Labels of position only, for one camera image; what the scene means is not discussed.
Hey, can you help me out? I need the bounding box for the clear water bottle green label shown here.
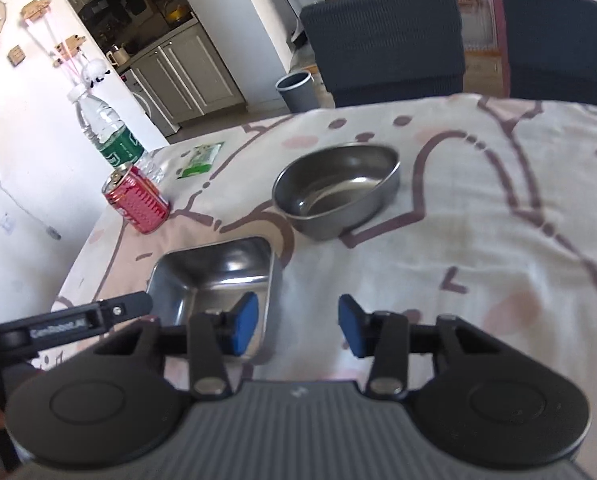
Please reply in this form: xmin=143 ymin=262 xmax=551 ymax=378
xmin=67 ymin=85 xmax=164 ymax=183

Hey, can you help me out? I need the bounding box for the green snack packet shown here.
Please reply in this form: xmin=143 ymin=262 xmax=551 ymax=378
xmin=178 ymin=142 xmax=225 ymax=180

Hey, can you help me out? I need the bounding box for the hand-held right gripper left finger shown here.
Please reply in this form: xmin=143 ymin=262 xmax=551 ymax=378
xmin=96 ymin=291 xmax=260 ymax=402

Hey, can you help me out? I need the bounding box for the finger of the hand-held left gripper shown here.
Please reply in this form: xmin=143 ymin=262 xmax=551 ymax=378
xmin=98 ymin=291 xmax=154 ymax=329

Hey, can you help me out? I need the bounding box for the dark blue chair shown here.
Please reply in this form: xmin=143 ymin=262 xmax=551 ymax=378
xmin=299 ymin=0 xmax=466 ymax=108
xmin=501 ymin=0 xmax=597 ymax=108

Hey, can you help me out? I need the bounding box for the bear print tablecloth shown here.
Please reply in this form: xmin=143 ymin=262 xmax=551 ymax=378
xmin=51 ymin=94 xmax=597 ymax=396

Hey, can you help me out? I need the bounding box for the rectangular steel tray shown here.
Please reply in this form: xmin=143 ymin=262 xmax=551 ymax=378
xmin=146 ymin=236 xmax=283 ymax=361

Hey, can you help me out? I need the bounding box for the grey kitchen cabinet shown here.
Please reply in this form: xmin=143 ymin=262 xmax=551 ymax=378
xmin=113 ymin=25 xmax=246 ymax=136

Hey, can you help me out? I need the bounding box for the white wall cable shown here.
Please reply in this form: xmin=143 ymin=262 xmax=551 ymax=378
xmin=0 ymin=152 xmax=62 ymax=241

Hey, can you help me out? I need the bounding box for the oval steel bowl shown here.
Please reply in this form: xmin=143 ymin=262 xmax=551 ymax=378
xmin=272 ymin=144 xmax=401 ymax=242

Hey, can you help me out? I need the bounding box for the red soda can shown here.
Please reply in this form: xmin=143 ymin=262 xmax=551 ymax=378
xmin=102 ymin=164 xmax=170 ymax=235

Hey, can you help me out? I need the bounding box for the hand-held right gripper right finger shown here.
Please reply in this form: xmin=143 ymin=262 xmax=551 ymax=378
xmin=338 ymin=294 xmax=501 ymax=402

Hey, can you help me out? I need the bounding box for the white hanging plush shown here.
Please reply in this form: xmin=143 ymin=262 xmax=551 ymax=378
xmin=83 ymin=59 xmax=110 ymax=86

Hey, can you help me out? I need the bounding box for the grey trash bin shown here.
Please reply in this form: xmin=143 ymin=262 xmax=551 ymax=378
xmin=277 ymin=71 xmax=314 ymax=112

